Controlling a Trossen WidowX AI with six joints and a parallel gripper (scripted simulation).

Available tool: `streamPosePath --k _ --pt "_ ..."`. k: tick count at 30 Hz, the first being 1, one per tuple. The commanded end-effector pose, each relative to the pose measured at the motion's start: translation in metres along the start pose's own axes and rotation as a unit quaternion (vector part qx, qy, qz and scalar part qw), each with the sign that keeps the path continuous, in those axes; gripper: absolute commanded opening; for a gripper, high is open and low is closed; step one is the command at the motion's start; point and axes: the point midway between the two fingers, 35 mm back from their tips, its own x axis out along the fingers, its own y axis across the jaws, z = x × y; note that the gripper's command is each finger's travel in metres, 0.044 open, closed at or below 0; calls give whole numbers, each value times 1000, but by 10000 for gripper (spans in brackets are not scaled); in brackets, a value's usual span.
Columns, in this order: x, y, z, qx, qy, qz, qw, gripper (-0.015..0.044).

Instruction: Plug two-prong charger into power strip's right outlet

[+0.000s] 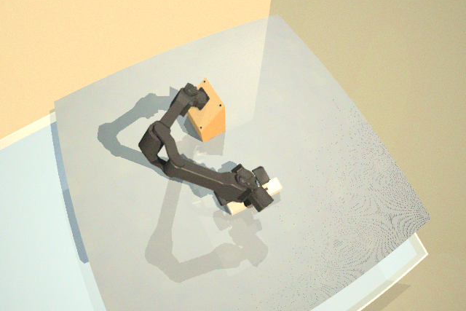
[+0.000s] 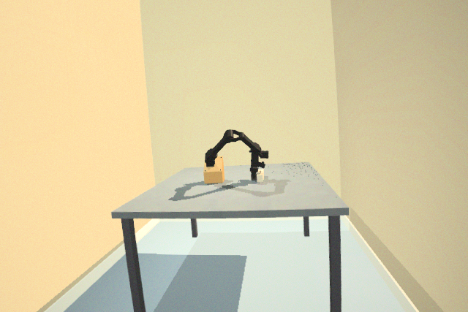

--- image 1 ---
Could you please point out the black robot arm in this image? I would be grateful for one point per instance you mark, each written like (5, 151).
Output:
(236, 186)

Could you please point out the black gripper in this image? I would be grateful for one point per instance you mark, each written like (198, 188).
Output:
(260, 174)

